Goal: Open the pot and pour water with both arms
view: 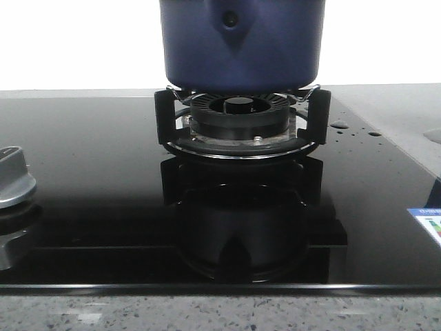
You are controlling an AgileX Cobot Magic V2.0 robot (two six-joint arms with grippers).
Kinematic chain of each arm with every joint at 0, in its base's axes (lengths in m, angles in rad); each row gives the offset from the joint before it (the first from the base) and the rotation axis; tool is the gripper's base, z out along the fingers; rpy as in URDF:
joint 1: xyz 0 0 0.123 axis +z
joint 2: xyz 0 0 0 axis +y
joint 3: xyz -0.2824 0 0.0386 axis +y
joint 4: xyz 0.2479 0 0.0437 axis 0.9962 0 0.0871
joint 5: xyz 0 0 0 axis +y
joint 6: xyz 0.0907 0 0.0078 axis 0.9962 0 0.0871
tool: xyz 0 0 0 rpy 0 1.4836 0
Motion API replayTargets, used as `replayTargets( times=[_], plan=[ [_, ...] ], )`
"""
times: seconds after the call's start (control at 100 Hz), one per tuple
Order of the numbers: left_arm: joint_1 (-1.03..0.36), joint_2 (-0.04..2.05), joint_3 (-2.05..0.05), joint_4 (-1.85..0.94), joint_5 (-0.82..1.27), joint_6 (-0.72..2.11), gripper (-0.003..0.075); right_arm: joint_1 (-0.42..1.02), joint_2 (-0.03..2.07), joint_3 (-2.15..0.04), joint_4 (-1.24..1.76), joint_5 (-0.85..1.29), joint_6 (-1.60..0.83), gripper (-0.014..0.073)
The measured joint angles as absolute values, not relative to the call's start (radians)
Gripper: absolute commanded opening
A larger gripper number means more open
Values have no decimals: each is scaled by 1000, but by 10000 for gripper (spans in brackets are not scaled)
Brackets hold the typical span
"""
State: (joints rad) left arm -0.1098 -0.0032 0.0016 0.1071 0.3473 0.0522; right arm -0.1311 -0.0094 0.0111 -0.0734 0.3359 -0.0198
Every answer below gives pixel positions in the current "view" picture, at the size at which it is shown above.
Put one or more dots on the dark blue cooking pot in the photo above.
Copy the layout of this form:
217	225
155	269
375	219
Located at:
241	46

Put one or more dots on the black pot support grate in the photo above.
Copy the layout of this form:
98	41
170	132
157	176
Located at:
309	116

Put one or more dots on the black gas burner head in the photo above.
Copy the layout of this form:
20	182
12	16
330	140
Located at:
224	119

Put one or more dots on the black glass cooktop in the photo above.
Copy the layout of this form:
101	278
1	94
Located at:
114	213

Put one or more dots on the silver stove control knob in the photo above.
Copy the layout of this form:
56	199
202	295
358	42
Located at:
17	184

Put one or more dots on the energy label sticker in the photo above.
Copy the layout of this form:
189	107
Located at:
429	219

